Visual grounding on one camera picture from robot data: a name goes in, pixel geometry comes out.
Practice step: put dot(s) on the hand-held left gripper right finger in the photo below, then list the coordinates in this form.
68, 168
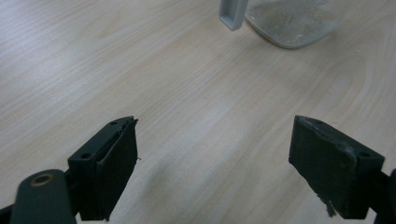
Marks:
336, 168

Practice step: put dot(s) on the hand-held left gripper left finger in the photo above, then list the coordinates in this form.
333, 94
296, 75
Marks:
109, 174

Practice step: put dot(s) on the clear jar with grey lid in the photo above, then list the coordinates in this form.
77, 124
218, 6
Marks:
289, 21

